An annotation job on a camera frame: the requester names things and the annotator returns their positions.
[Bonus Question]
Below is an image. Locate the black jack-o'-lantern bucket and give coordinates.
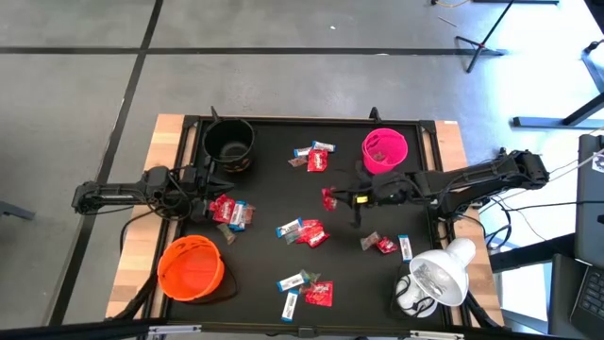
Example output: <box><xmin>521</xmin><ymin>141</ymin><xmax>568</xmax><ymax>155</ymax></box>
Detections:
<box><xmin>201</xmin><ymin>117</ymin><xmax>257</xmax><ymax>174</ymax></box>

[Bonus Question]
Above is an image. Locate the open laptop with keyboard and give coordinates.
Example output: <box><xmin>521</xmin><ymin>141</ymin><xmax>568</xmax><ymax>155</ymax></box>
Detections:
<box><xmin>546</xmin><ymin>253</ymin><xmax>604</xmax><ymax>340</ymax></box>

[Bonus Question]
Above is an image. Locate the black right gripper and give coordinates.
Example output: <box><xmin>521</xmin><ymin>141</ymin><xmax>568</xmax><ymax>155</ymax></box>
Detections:
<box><xmin>331</xmin><ymin>162</ymin><xmax>419</xmax><ymax>229</ymax></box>

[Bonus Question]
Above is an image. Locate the grey furniture foot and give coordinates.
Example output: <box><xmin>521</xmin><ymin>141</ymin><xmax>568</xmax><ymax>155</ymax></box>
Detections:
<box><xmin>0</xmin><ymin>200</ymin><xmax>37</xmax><ymax>222</ymax></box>

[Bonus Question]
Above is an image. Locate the grey closed laptop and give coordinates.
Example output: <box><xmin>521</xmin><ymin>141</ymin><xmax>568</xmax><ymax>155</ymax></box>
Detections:
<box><xmin>574</xmin><ymin>133</ymin><xmax>604</xmax><ymax>270</ymax></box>

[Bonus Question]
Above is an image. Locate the office chair base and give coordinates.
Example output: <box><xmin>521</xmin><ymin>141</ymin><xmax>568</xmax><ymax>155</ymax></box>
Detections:
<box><xmin>580</xmin><ymin>39</ymin><xmax>604</xmax><ymax>94</ymax></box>

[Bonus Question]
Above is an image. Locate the black desk leg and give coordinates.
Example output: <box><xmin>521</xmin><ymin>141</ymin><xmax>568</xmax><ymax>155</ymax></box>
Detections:
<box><xmin>512</xmin><ymin>92</ymin><xmax>604</xmax><ymax>129</ymax></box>

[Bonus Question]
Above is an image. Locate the white desk lamp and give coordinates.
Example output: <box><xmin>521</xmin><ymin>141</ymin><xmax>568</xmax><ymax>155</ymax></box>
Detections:
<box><xmin>394</xmin><ymin>237</ymin><xmax>478</xmax><ymax>318</ymax></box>

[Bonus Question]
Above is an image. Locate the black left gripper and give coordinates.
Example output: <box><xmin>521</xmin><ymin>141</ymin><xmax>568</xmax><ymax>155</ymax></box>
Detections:
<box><xmin>182</xmin><ymin>154</ymin><xmax>236</xmax><ymax>223</ymax></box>

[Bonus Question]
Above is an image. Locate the silver metal plate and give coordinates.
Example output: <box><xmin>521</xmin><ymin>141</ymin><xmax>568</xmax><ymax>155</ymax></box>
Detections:
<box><xmin>146</xmin><ymin>324</ymin><xmax>203</xmax><ymax>337</ymax></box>
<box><xmin>409</xmin><ymin>330</ymin><xmax>466</xmax><ymax>340</ymax></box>

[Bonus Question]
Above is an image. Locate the pink plastic bucket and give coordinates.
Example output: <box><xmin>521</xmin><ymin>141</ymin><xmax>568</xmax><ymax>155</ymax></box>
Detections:
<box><xmin>361</xmin><ymin>127</ymin><xmax>410</xmax><ymax>176</ymax></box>

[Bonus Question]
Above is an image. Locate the black cable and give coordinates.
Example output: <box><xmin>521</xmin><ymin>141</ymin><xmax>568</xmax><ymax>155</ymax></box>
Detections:
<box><xmin>483</xmin><ymin>197</ymin><xmax>514</xmax><ymax>251</ymax></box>
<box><xmin>119</xmin><ymin>210</ymin><xmax>159</xmax><ymax>256</ymax></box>
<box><xmin>495</xmin><ymin>200</ymin><xmax>604</xmax><ymax>213</ymax></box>

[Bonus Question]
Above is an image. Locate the white cable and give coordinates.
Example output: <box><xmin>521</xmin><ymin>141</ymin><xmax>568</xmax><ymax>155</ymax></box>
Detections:
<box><xmin>480</xmin><ymin>145</ymin><xmax>604</xmax><ymax>213</ymax></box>

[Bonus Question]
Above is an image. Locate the black overhead rig beam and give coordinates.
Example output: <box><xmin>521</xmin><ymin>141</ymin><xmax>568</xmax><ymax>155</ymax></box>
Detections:
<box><xmin>0</xmin><ymin>316</ymin><xmax>604</xmax><ymax>340</ymax></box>

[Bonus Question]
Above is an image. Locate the orange plastic bucket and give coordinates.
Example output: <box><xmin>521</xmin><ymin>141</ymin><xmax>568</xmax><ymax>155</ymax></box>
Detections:
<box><xmin>157</xmin><ymin>234</ymin><xmax>240</xmax><ymax>304</ymax></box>

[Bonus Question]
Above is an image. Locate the black tripod stand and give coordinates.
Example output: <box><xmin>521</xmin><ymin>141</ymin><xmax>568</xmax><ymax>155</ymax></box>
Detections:
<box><xmin>455</xmin><ymin>0</ymin><xmax>515</xmax><ymax>75</ymax></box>

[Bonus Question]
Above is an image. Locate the black desk crossbeam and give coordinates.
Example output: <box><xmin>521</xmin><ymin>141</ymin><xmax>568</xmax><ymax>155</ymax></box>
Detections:
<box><xmin>488</xmin><ymin>233</ymin><xmax>577</xmax><ymax>273</ymax></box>

